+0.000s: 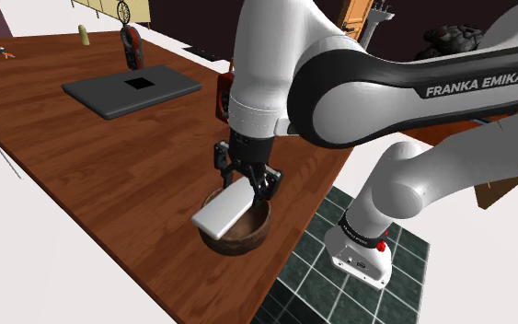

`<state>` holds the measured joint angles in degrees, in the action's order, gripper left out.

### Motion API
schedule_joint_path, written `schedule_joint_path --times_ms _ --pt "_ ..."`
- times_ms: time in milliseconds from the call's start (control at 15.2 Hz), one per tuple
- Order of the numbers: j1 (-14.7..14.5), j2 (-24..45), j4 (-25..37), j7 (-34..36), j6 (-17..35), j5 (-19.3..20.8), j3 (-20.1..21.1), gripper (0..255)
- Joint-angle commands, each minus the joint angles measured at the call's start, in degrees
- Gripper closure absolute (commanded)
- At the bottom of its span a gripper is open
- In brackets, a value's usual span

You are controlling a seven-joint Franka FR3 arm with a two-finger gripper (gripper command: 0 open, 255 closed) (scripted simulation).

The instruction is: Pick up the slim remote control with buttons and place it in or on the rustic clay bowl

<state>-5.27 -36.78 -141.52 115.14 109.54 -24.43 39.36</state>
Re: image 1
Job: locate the small beige rounded object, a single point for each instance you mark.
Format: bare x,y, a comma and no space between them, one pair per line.
84,36

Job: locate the grey metal stand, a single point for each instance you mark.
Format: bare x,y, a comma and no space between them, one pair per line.
373,27

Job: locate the dark green tiled robot stand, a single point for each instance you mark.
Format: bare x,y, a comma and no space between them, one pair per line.
326,296

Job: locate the dark grey closed laptop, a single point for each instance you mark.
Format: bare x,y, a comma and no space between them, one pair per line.
106,96

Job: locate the brown wooden bowl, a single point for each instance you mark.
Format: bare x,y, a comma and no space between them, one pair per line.
249,233

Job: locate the dark lumpy rock figure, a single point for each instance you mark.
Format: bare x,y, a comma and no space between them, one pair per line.
451,42

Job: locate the black and red clamp meter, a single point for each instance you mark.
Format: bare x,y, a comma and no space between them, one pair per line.
131,49

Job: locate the white rectangular box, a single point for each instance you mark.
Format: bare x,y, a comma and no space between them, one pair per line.
225,211

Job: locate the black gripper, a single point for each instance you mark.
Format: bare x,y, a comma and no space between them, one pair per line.
252,150

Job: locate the pale yellow cabinet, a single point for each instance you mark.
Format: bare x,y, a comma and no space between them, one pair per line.
139,11

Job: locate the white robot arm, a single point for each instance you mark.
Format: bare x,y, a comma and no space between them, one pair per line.
357,103

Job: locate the small black and orange tool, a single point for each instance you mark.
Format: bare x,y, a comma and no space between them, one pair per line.
4,52

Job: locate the orange wooden door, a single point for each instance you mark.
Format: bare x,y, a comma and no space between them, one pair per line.
355,15

